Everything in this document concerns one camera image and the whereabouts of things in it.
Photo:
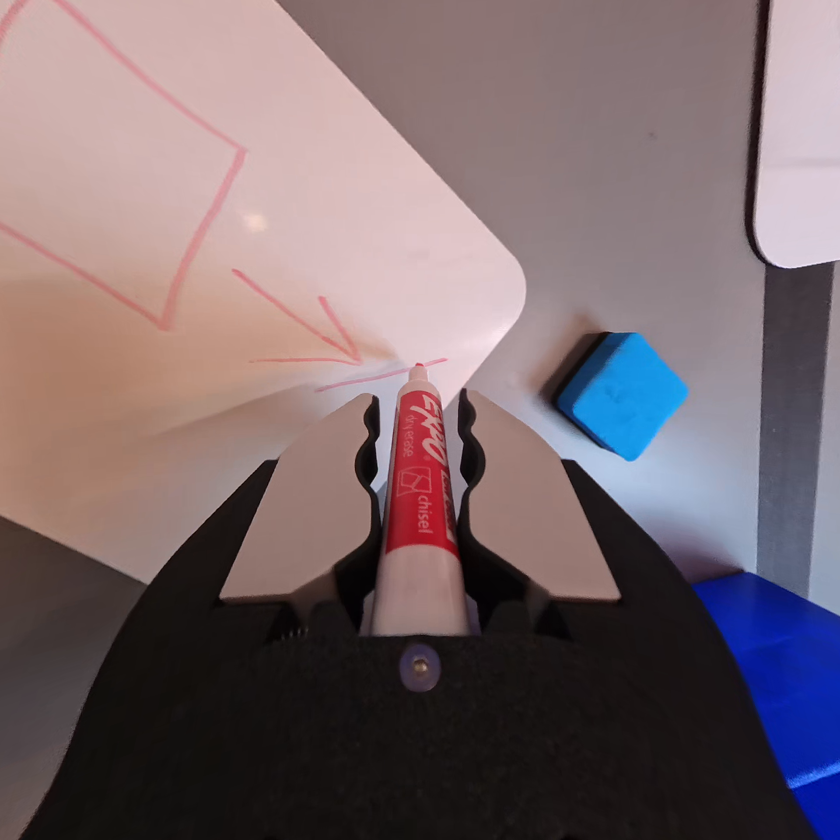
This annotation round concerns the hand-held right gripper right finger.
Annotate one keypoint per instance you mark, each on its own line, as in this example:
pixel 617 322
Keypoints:
pixel 538 525

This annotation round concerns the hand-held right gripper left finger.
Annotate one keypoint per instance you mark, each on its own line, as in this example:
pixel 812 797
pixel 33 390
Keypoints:
pixel 295 525

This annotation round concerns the red dry-erase marker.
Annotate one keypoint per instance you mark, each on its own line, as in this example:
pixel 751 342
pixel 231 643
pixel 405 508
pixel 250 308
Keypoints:
pixel 420 512

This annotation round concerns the blue whiteboard eraser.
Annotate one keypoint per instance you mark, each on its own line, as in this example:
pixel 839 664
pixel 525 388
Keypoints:
pixel 621 394

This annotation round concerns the white whiteboard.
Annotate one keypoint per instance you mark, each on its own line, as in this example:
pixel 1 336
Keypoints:
pixel 263 158

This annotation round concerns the blue plastic bin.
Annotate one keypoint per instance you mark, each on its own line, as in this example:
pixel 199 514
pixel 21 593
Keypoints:
pixel 781 683

